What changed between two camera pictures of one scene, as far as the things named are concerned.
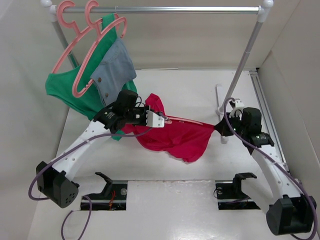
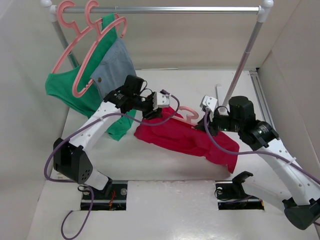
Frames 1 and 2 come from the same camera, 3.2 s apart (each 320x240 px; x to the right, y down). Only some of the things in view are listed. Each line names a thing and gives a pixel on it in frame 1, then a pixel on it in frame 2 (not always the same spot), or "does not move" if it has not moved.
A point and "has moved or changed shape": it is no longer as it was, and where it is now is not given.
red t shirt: (184, 137) has moved or changed shape
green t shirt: (75, 89) does not move
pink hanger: (169, 121) has moved or changed shape
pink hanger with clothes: (99, 27) does not move
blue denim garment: (115, 69) does not move
